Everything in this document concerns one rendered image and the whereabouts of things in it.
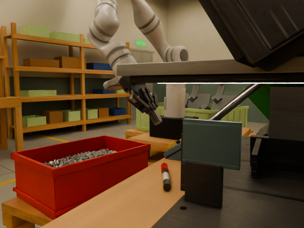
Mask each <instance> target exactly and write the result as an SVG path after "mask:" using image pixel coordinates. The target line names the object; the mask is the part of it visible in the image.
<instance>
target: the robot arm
mask: <svg viewBox="0 0 304 228"><path fill-rule="evenodd" d="M131 2H132V6H133V17H134V22H135V24H136V26H137V27H138V29H139V30H140V31H141V32H142V33H143V35H144V36H145V37H146V38H147V39H148V40H149V42H150V43H151V44H152V46H153V47H154V48H155V49H156V51H157V52H158V54H159V55H160V57H161V58H162V60H163V61H164V62H182V61H189V54H188V50H187V48H186V47H184V46H176V47H171V46H170V45H169V44H168V43H167V42H166V40H165V39H164V35H163V26H162V23H161V21H160V19H159V18H158V17H157V16H156V14H155V13H154V12H153V10H152V9H151V8H150V7H149V5H148V4H147V3H146V1H145V0H131ZM117 12H118V4H117V1H116V0H98V1H97V5H96V9H95V19H94V21H93V22H92V23H91V25H90V26H89V28H88V29H87V38H88V40H89V42H90V43H91V44H92V45H93V46H94V47H95V48H97V49H98V50H99V51H100V52H101V53H102V54H103V55H104V56H105V58H106V59H107V61H108V63H109V64H110V66H111V68H112V70H113V72H114V74H115V76H116V77H115V78H114V79H112V80H109V81H106V82H105V83H104V84H103V87H104V88H105V90H122V89H123V90H124V91H125V92H129V93H130V95H131V96H130V98H128V101H129V102H130V103H131V104H132V105H133V106H135V107H136V108H137V109H138V110H139V111H141V112H142V113H144V112H145V113H146V114H148V115H149V117H150V118H151V120H152V122H153V123H154V125H158V124H160V123H161V122H162V119H161V117H160V115H159V114H158V112H157V111H156V109H157V107H158V101H157V95H156V93H155V92H154V93H151V92H150V90H149V89H148V87H147V86H146V85H145V83H130V77H129V76H117V64H130V63H137V61H136V60H135V59H134V57H133V56H132V54H131V53H130V51H129V50H128V48H127V46H126V45H125V43H124V42H123V41H121V40H115V41H112V42H111V43H109V40H110V39H111V38H112V37H113V35H114V34H115V33H116V32H117V30H118V28H119V20H118V17H117ZM185 86H186V83H170V84H166V97H164V117H167V118H184V117H185Z"/></svg>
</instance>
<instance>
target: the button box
mask: <svg viewBox="0 0 304 228"><path fill-rule="evenodd" d="M163 155H164V157H166V158H165V159H170V160H176V161H181V142H180V143H178V144H176V145H174V146H172V147H171V148H169V149H168V150H167V151H166V152H164V153H163Z"/></svg>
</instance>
